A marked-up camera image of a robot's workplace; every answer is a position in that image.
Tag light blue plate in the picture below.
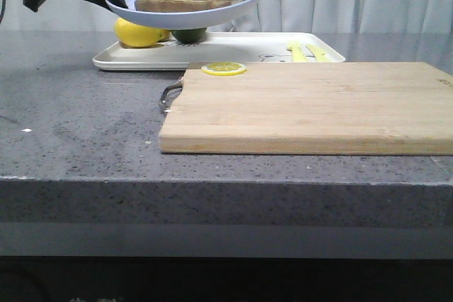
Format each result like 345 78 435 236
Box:
106 0 259 30

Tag white tray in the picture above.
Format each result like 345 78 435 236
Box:
93 33 345 71

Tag front yellow lemon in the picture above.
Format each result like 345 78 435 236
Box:
113 18 160 48

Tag yellow lemon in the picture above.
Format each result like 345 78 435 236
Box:
113 18 160 48
159 29 171 42

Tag rear yellow lemon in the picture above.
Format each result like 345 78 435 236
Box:
159 29 171 42

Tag green lime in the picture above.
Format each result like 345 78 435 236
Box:
171 28 207 44

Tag lemon slice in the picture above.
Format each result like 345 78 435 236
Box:
201 62 247 76

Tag yellow plastic fork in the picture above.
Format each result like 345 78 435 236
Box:
286 40 308 63

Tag yellow plastic knife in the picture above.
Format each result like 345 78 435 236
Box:
306 44 330 62

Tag wooden cutting board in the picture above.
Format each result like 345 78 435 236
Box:
159 62 452 156

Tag metal cutting board handle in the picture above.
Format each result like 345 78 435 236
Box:
159 79 183 115

